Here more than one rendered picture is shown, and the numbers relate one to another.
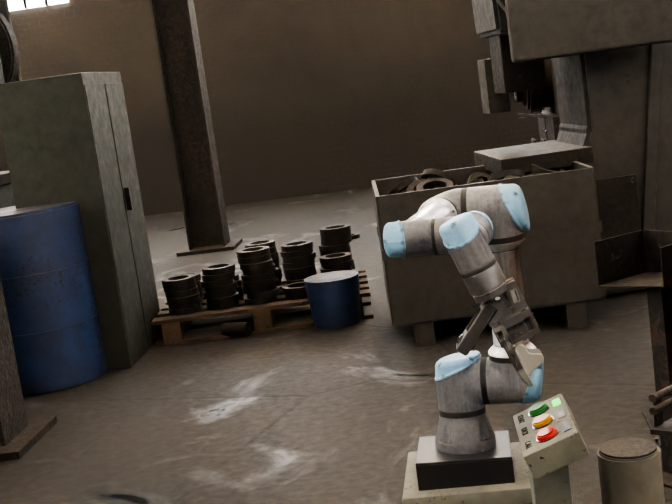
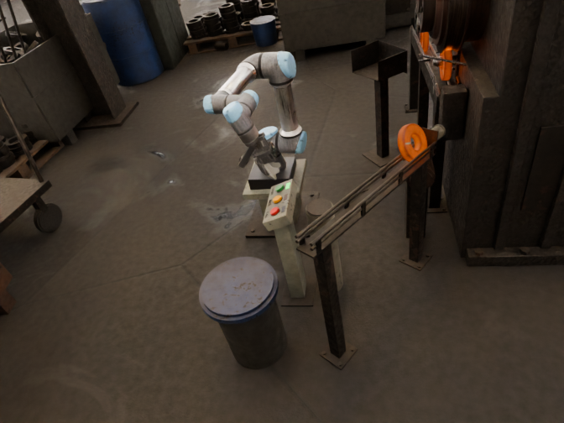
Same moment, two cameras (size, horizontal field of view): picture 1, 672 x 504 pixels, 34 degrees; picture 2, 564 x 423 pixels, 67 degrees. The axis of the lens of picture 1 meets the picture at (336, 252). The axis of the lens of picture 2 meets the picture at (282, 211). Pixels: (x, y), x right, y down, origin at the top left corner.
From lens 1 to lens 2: 95 cm
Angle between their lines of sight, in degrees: 32
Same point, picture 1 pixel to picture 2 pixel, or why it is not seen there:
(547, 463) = (273, 226)
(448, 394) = not seen: hidden behind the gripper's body
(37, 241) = (117, 13)
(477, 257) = (241, 127)
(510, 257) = (284, 91)
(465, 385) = not seen: hidden behind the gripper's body
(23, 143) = not seen: outside the picture
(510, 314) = (262, 150)
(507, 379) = (287, 145)
